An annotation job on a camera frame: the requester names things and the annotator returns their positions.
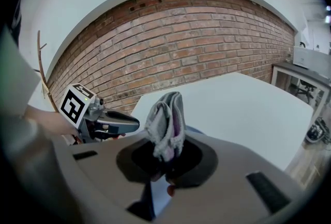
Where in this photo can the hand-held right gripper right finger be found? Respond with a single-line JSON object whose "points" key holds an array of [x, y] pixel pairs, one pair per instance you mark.
{"points": [[227, 192]]}

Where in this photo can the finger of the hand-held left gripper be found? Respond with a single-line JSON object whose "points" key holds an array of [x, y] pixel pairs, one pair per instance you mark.
{"points": [[124, 124]]}

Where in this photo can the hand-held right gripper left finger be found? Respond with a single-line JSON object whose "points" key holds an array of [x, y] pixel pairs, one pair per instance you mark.
{"points": [[98, 171]]}

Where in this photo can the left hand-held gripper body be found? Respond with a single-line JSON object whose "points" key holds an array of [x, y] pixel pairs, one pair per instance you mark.
{"points": [[73, 104]]}

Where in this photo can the gray cloth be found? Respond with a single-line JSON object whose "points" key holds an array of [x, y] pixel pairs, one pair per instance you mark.
{"points": [[165, 119]]}

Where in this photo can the person's left forearm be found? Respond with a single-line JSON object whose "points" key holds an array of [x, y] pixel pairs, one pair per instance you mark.
{"points": [[49, 119]]}

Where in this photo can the black round floor device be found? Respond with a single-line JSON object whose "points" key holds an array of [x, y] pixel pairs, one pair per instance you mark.
{"points": [[316, 131]]}

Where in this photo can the black office chair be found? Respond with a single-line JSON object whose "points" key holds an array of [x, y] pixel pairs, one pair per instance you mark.
{"points": [[306, 88]]}

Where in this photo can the dark-topped white side table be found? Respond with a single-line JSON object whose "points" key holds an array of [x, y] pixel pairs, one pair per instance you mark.
{"points": [[297, 69]]}

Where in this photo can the white printer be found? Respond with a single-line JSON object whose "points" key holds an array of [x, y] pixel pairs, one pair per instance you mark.
{"points": [[307, 57]]}

